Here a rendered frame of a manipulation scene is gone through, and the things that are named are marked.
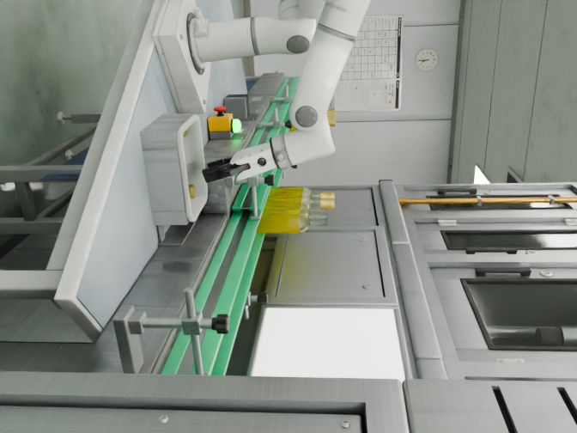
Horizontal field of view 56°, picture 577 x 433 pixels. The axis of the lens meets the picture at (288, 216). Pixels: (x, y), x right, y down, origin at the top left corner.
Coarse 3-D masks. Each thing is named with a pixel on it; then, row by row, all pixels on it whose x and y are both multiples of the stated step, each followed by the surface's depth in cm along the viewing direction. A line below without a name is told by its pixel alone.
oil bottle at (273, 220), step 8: (264, 216) 150; (272, 216) 150; (280, 216) 150; (288, 216) 149; (296, 216) 149; (304, 216) 149; (264, 224) 151; (272, 224) 151; (280, 224) 150; (288, 224) 150; (296, 224) 150; (304, 224) 150; (264, 232) 152; (272, 232) 152; (280, 232) 151; (288, 232) 151; (296, 232) 151
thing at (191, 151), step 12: (192, 120) 125; (180, 132) 116; (192, 132) 132; (180, 144) 116; (192, 144) 133; (180, 156) 117; (192, 156) 134; (180, 168) 120; (192, 168) 135; (204, 168) 136; (192, 180) 137; (204, 180) 137; (204, 192) 138; (192, 204) 132; (192, 216) 124
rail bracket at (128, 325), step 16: (192, 304) 80; (112, 320) 80; (128, 320) 81; (144, 320) 81; (160, 320) 81; (176, 320) 81; (192, 320) 80; (208, 320) 80; (224, 320) 80; (128, 336) 81; (192, 336) 82; (128, 352) 82; (192, 352) 83; (96, 368) 86; (112, 368) 86; (128, 368) 83
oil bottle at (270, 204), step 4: (268, 204) 157; (272, 204) 157; (276, 204) 157; (280, 204) 157; (284, 204) 157; (288, 204) 156; (292, 204) 156; (296, 204) 156; (300, 204) 156; (304, 204) 156; (308, 204) 157; (264, 208) 155; (268, 208) 155; (272, 208) 155; (276, 208) 155; (280, 208) 155; (284, 208) 155; (288, 208) 155; (292, 208) 155; (296, 208) 155; (300, 208) 154; (304, 208) 155; (308, 208) 156; (308, 212) 155
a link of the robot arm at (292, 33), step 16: (288, 0) 137; (256, 16) 136; (288, 16) 134; (304, 16) 134; (256, 32) 134; (272, 32) 134; (288, 32) 133; (304, 32) 133; (256, 48) 136; (272, 48) 136; (288, 48) 136; (304, 48) 136
